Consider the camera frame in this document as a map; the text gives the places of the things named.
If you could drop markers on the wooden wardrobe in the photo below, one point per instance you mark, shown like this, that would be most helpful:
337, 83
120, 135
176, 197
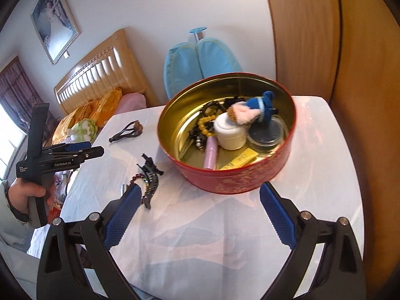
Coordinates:
359, 100

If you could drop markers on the yellow cream tube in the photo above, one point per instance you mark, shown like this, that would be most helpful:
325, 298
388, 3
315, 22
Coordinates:
239, 159

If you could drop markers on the small silver clip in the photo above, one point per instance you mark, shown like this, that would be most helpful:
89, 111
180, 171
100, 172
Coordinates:
125, 190

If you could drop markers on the small black hair clip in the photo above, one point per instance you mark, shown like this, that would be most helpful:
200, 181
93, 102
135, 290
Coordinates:
215, 106

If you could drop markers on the light purple tube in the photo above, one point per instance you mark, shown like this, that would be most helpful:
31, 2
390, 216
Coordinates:
211, 151

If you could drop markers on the dark wooden roller massager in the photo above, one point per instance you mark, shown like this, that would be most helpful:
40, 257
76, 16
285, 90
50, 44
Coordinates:
125, 132

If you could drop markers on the orange patterned pillow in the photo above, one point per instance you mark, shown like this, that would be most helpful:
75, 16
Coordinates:
100, 106

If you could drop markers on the framed wall picture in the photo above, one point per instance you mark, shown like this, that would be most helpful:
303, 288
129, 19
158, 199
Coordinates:
54, 15

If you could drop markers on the beige padded headboard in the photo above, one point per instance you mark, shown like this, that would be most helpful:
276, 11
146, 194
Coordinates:
103, 68

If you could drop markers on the clear round container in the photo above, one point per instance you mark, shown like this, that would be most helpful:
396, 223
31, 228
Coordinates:
268, 134

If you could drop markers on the white cream jar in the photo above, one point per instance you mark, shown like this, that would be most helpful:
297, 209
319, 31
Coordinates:
229, 132

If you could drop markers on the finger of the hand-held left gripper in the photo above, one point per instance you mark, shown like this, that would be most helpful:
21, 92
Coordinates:
75, 146
92, 153

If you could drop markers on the light blue cushioned chair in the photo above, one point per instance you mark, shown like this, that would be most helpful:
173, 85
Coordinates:
187, 65

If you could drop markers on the black hair claw clip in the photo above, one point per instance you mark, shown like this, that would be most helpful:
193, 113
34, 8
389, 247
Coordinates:
151, 181

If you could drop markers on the round red tin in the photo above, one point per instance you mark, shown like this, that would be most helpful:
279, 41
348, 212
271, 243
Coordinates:
237, 175

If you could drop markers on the green and white plush toy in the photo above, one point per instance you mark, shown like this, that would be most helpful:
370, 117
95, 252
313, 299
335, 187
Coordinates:
82, 129

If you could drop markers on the person's left forearm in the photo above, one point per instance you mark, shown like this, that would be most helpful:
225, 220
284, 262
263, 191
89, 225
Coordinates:
12, 231

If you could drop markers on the dark purple curtain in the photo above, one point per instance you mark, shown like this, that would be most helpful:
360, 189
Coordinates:
18, 93

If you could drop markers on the window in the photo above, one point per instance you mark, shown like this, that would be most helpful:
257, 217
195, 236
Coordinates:
9, 143

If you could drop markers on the blue plush toy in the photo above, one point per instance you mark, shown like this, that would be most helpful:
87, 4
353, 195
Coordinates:
256, 106

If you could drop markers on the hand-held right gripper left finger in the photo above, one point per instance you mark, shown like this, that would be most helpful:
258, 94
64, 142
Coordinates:
123, 217

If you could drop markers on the person's left hand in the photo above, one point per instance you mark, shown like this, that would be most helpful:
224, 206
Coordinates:
20, 193

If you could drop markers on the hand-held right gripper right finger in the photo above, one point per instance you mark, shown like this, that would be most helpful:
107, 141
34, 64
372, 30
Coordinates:
276, 215

